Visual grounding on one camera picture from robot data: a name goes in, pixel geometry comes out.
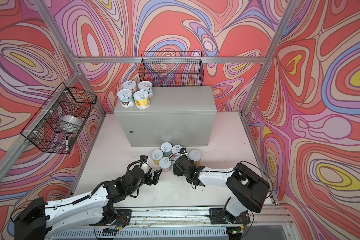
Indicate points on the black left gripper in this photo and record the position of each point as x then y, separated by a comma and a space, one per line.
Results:
156, 179

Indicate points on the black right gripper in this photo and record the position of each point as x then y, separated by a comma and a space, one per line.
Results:
177, 170

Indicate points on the pink label can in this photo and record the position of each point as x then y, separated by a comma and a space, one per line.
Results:
130, 85
165, 164

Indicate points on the yellow label can front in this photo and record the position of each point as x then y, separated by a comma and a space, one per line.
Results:
142, 99

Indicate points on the brown label can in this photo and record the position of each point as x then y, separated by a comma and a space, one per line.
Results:
125, 97
147, 87

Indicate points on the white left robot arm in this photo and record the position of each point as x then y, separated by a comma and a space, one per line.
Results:
40, 220

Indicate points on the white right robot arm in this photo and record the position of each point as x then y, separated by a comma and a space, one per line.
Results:
250, 190

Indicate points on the yellow green label can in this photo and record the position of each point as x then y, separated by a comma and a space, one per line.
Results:
195, 156

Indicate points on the orange label can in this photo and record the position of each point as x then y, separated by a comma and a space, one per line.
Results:
176, 149

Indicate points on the blue label can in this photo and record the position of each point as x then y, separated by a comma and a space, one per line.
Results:
166, 148

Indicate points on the grey metal cabinet box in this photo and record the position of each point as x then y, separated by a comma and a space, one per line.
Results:
179, 115

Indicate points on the black marker pen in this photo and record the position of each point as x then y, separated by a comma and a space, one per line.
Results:
67, 144

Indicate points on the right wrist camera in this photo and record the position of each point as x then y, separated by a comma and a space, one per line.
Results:
183, 151

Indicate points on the black wire basket left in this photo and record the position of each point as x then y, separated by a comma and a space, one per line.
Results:
48, 134

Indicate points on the black wire basket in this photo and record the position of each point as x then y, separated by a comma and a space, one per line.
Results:
48, 134
172, 68

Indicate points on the black wire basket back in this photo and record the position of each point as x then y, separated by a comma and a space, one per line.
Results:
172, 68

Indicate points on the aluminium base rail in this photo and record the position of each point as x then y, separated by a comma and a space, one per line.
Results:
176, 223

